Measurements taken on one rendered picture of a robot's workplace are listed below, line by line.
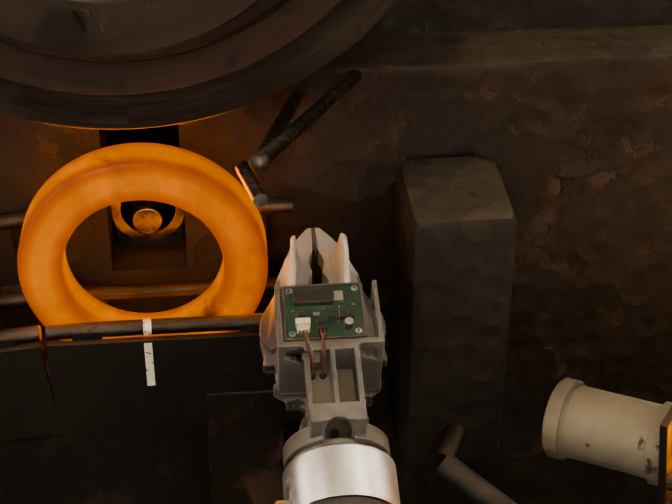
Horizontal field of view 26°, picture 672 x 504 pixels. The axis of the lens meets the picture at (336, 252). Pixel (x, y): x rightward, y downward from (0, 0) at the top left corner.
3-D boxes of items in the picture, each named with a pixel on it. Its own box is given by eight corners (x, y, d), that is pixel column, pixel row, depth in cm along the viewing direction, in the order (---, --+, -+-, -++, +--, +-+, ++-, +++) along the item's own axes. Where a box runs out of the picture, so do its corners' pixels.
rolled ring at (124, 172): (265, 157, 103) (263, 135, 106) (1, 167, 102) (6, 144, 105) (271, 364, 113) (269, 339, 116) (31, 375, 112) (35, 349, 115)
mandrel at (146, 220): (128, 143, 131) (124, 99, 129) (177, 140, 132) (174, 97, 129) (121, 246, 117) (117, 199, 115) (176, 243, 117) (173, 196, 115)
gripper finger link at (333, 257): (356, 187, 107) (368, 287, 101) (353, 238, 112) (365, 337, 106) (313, 189, 107) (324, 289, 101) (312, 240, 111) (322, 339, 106)
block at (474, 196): (387, 390, 126) (393, 148, 113) (478, 385, 127) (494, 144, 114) (403, 473, 118) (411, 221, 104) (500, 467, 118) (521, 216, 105)
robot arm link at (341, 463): (398, 547, 97) (275, 555, 96) (391, 486, 99) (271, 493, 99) (405, 491, 91) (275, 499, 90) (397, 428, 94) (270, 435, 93)
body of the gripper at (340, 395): (380, 271, 100) (399, 420, 92) (374, 343, 107) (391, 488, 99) (268, 277, 99) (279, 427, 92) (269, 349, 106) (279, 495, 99)
